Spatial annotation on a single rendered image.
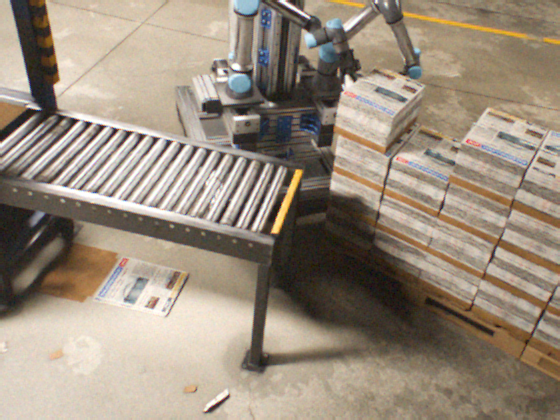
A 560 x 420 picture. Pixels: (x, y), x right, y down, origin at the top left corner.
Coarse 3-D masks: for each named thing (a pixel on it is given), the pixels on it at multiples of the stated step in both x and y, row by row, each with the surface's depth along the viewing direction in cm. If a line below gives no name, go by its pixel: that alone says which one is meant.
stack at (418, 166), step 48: (432, 144) 298; (336, 192) 313; (432, 192) 282; (384, 240) 312; (432, 240) 296; (480, 240) 280; (528, 240) 268; (480, 288) 295; (528, 288) 280; (480, 336) 310
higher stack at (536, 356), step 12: (552, 300) 277; (540, 324) 287; (552, 324) 283; (540, 336) 290; (552, 336) 286; (528, 348) 297; (540, 348) 294; (528, 360) 301; (540, 360) 297; (552, 360) 293; (552, 372) 297
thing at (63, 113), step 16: (32, 112) 289; (48, 112) 287; (64, 112) 288; (80, 112) 289; (112, 128) 284; (128, 128) 283; (144, 128) 285; (192, 144) 279; (208, 144) 281; (272, 160) 277; (272, 176) 280; (288, 176) 277
